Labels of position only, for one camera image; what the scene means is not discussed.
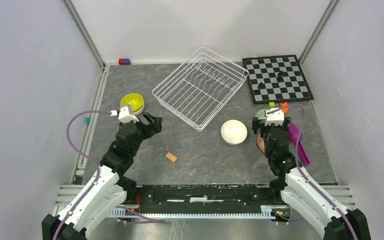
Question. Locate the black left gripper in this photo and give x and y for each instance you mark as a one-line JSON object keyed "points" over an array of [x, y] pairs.
{"points": [[154, 127]]}

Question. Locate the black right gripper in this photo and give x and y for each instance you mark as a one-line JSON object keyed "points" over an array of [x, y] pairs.
{"points": [[256, 125]]}

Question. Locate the pale green ceramic bowl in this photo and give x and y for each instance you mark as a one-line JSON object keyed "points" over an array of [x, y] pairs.
{"points": [[261, 114]]}

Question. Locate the blue white patterned bowl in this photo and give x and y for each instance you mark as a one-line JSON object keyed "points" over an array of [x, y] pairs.
{"points": [[260, 143]]}

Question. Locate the white ribbed bowl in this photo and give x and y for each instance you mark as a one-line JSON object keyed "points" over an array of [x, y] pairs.
{"points": [[233, 132]]}

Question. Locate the yellow bowl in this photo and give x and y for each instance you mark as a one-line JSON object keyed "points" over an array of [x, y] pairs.
{"points": [[135, 100]]}

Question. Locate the white wire dish rack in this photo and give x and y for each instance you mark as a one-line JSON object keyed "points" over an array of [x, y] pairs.
{"points": [[200, 87]]}

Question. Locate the plain white bowl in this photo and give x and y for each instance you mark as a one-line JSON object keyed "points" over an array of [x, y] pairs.
{"points": [[139, 111]]}

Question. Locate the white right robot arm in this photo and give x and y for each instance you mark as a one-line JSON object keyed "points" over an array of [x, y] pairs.
{"points": [[295, 187]]}

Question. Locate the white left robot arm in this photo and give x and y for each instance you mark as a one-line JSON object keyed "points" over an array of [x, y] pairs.
{"points": [[108, 187]]}

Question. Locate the lime green cube block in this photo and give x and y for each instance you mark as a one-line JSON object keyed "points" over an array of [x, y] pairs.
{"points": [[271, 104]]}

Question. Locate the orange curved plastic piece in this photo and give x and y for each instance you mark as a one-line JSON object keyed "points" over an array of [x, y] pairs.
{"points": [[284, 107]]}

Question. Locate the tan wooden block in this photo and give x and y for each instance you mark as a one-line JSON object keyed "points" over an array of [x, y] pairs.
{"points": [[171, 157]]}

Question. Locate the magenta plastic scoop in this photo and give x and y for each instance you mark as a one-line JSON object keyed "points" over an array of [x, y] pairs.
{"points": [[292, 136]]}

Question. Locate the black chess piece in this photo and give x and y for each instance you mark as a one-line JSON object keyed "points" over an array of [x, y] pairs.
{"points": [[261, 86], [280, 74]]}

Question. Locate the black white chessboard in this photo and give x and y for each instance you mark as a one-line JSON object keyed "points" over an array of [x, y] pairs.
{"points": [[292, 87]]}

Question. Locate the red purple block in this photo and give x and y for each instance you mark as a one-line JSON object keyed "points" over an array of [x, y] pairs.
{"points": [[124, 61]]}

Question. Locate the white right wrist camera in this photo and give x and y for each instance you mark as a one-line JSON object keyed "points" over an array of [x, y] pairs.
{"points": [[274, 117]]}

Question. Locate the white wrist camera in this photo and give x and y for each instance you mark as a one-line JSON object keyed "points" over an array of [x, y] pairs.
{"points": [[274, 117], [125, 114]]}

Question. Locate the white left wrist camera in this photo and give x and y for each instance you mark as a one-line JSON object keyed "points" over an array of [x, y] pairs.
{"points": [[125, 114]]}

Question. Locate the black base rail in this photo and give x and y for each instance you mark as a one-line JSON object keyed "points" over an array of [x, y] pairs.
{"points": [[203, 199]]}

